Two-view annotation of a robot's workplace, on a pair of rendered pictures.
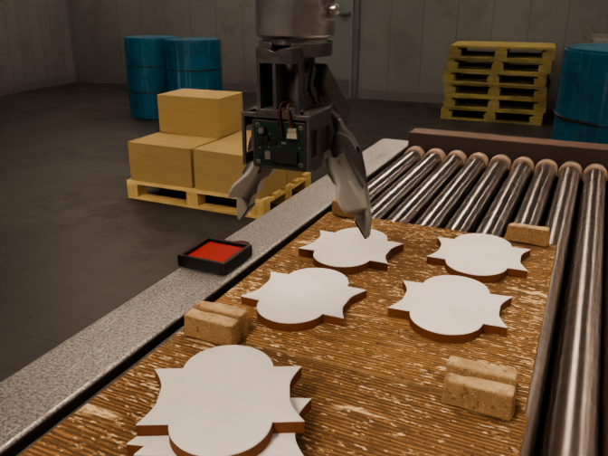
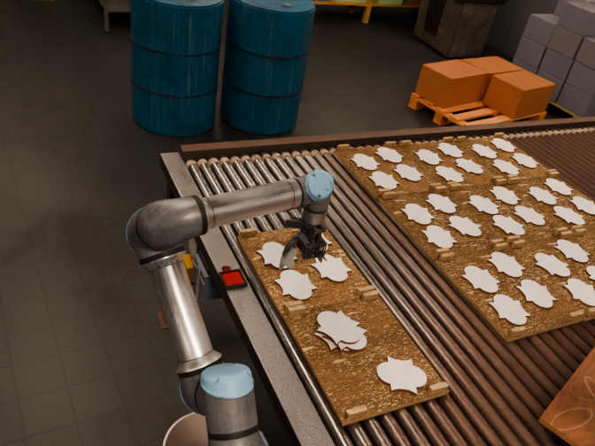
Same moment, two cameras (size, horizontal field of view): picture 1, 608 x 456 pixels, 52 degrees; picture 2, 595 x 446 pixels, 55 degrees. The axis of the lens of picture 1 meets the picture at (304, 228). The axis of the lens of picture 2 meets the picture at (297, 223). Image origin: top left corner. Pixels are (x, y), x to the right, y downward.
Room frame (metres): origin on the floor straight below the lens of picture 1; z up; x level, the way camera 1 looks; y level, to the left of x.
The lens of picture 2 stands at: (-0.15, 1.20, 2.19)
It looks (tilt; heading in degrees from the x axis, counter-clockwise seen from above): 35 degrees down; 305
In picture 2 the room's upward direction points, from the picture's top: 11 degrees clockwise
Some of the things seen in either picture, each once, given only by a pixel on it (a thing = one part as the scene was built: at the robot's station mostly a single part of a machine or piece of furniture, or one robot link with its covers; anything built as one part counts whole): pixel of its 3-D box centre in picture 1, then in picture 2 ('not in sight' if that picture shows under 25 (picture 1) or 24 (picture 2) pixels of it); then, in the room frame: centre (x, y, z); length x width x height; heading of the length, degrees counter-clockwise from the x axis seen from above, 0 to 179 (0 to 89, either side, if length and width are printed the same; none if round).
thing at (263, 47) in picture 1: (292, 105); (310, 236); (0.62, 0.01, 1.17); 0.09 x 0.08 x 0.12; 158
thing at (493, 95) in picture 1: (498, 80); not in sight; (6.86, -2.10, 0.38); 1.08 x 0.74 x 0.77; 69
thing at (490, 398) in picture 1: (479, 394); (369, 296); (0.44, -0.15, 0.95); 0.06 x 0.02 x 0.03; 65
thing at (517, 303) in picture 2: not in sight; (507, 287); (0.14, -0.60, 0.94); 0.41 x 0.35 x 0.04; 155
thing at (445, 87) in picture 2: not in sight; (482, 95); (1.75, -4.32, 0.22); 1.21 x 0.83 x 0.44; 78
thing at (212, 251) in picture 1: (215, 255); (232, 280); (0.81, 0.12, 0.92); 0.06 x 0.06 x 0.01; 65
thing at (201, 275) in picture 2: not in sight; (209, 276); (0.99, 0.05, 0.77); 0.14 x 0.11 x 0.18; 155
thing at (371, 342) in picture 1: (395, 285); (304, 265); (0.70, -0.11, 0.93); 0.41 x 0.35 x 0.02; 156
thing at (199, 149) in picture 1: (219, 147); not in sight; (4.02, 0.56, 0.32); 1.13 x 0.86 x 0.63; 76
